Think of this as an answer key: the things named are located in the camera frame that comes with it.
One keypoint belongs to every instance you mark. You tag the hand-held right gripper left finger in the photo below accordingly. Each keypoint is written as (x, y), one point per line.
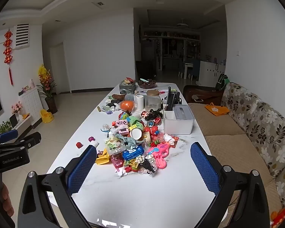
(82, 168)

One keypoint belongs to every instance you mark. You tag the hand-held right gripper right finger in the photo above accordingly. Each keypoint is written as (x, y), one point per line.
(204, 168)

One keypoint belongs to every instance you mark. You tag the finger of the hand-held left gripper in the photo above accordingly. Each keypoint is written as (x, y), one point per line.
(32, 139)
(7, 136)

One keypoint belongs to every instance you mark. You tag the person's left hand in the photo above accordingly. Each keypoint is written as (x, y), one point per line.
(7, 201)

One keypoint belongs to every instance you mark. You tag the small green plant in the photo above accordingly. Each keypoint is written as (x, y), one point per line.
(3, 127)

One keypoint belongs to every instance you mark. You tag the television stand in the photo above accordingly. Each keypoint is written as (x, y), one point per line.
(23, 124)

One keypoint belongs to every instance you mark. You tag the small red toy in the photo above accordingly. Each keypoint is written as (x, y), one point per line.
(79, 144)

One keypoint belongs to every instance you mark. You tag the yellow potty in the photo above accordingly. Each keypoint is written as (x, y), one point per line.
(47, 116)

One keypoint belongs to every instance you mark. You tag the small purple toy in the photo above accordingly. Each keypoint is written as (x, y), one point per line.
(91, 139)

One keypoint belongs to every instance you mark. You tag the pink flowers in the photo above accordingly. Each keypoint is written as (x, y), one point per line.
(16, 106)

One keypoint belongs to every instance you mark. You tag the white radiator cover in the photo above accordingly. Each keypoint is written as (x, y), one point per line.
(32, 104)

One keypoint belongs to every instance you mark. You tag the red and pink packet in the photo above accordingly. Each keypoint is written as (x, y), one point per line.
(116, 161)

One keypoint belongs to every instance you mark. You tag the green snack packet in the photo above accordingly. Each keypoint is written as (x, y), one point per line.
(115, 147)

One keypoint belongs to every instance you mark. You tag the red envelope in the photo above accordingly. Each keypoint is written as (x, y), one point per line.
(174, 141)

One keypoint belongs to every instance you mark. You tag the pink toy gun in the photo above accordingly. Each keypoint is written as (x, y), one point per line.
(160, 152)

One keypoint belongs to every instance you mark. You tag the white storage box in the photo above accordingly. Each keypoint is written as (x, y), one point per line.
(178, 125)

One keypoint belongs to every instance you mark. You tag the blue tissue packet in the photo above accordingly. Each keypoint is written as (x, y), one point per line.
(133, 153)

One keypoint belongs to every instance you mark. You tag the pink handheld game toy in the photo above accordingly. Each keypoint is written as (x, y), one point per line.
(123, 131)

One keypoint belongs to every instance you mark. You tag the yellow flower plant in pot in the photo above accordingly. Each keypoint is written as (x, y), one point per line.
(47, 85)

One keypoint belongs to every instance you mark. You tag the crumpled foil wrapper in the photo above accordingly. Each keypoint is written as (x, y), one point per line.
(144, 165)

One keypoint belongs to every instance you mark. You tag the orange bag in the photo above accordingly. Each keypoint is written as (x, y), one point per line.
(217, 109)

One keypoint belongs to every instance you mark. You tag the pink dotted toy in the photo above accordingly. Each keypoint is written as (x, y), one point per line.
(122, 123)

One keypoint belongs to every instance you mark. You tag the white round cup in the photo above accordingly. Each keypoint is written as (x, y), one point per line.
(135, 135)

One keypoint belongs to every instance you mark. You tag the green and white packet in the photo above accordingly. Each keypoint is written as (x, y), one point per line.
(108, 109)

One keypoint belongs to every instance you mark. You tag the red toy can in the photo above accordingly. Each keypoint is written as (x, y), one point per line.
(153, 128)

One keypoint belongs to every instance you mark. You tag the white phone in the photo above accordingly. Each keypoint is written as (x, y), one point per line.
(197, 98)

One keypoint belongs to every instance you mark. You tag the green cloth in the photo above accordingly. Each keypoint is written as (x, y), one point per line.
(135, 122)

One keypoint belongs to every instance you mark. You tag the floral sofa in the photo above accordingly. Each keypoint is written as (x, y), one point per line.
(263, 128)

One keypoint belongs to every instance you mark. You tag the black toy figure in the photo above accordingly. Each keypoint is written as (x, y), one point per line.
(113, 104)

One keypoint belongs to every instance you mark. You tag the black and red toy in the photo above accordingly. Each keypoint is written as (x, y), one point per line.
(153, 114)

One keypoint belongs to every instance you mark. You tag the black upright device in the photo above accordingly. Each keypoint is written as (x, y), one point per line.
(171, 99)

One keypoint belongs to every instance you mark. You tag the orange ball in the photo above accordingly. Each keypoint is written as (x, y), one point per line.
(127, 106)

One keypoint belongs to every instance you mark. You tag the brown oblong toy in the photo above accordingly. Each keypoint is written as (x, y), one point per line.
(118, 97)

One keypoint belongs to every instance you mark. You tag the red knot decoration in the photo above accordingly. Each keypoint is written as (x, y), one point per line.
(8, 52)

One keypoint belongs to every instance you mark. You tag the glass jar with brown lid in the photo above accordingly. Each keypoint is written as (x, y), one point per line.
(153, 99)

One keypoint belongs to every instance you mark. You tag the white paper roll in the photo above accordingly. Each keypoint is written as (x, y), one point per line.
(139, 102)

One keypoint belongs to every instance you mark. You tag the green backpack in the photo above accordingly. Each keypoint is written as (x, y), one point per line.
(221, 82)

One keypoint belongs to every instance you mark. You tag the red plush toy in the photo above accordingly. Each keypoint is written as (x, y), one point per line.
(279, 218)

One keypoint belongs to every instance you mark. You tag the grey box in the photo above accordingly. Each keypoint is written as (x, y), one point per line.
(127, 87)

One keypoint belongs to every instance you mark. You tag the white cabinet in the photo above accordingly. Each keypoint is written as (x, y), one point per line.
(211, 73)

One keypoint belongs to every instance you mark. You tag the white dining table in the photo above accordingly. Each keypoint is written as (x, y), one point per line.
(186, 70)

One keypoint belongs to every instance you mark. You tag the dark bowl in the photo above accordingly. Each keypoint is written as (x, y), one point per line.
(146, 83)

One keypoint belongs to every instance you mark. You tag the ceiling lamp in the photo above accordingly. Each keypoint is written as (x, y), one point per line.
(182, 25)

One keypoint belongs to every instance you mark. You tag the white picture frame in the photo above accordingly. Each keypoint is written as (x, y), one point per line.
(13, 120)

